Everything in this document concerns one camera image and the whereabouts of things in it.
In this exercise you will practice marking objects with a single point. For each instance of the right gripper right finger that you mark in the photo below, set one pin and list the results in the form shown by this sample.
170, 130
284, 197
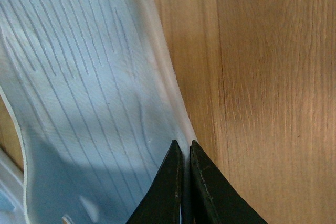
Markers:
214, 200

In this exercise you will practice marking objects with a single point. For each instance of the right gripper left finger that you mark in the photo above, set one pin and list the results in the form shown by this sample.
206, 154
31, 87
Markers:
162, 203

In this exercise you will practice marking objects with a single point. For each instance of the light blue slipper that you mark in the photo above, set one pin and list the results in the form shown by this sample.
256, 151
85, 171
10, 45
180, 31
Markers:
12, 192
91, 89

